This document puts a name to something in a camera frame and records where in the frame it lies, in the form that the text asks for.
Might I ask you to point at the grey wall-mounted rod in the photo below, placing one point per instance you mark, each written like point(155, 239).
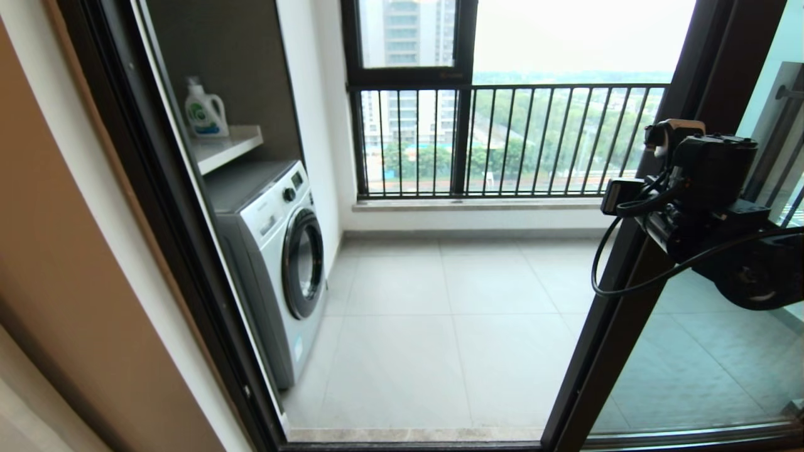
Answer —
point(791, 93)

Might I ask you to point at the short black balcony railing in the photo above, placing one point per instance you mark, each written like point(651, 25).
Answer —
point(785, 176)

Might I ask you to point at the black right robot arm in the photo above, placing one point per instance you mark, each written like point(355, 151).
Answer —
point(760, 270)

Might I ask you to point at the dark framed sliding glass door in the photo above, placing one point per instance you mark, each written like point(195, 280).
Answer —
point(603, 351)

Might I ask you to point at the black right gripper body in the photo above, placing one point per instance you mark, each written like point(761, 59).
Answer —
point(716, 182)

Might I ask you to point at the long marble window sill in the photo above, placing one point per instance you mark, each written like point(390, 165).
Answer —
point(477, 204)

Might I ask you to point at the dark framed balcony window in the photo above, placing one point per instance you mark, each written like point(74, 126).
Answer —
point(408, 77)

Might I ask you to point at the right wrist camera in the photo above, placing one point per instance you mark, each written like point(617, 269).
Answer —
point(672, 137)

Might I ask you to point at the long black balcony railing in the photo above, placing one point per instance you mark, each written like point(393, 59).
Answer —
point(534, 88)

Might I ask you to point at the white front-load washing machine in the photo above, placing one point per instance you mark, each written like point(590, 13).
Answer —
point(270, 251)

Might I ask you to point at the white laundry detergent bottle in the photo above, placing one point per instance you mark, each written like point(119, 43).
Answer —
point(204, 116)

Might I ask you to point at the white wall shelf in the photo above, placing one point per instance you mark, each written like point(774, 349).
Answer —
point(226, 148)

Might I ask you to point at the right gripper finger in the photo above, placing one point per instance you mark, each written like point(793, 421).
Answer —
point(620, 196)

